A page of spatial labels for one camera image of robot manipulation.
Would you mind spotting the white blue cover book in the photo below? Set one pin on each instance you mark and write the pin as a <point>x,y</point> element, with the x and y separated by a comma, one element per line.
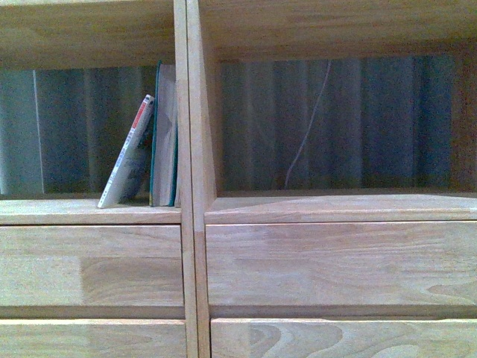
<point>126,177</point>

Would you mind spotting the right wooden shelf cabinet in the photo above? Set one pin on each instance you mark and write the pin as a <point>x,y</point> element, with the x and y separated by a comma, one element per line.
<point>233,32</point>

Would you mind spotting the wooden shelf cabinet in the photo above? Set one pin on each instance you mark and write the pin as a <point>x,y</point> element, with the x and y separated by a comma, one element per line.
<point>233,32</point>
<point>74,34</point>

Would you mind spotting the left wooden shelf cabinet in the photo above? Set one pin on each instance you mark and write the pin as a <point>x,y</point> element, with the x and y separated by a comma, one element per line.
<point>74,34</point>

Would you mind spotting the green cover book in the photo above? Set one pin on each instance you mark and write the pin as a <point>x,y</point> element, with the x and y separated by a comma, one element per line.
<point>163,183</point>

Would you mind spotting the upper left wooden drawer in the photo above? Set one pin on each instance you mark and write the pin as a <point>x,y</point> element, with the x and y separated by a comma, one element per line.
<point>88,266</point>

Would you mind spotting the grey curtain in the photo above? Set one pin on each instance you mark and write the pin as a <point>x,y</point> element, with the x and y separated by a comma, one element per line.
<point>338,124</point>

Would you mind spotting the upper right wooden drawer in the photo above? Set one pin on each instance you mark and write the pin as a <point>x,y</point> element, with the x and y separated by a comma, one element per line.
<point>371,263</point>

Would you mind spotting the lower right wooden drawer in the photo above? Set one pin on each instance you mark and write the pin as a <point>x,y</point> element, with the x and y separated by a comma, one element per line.
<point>312,337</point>

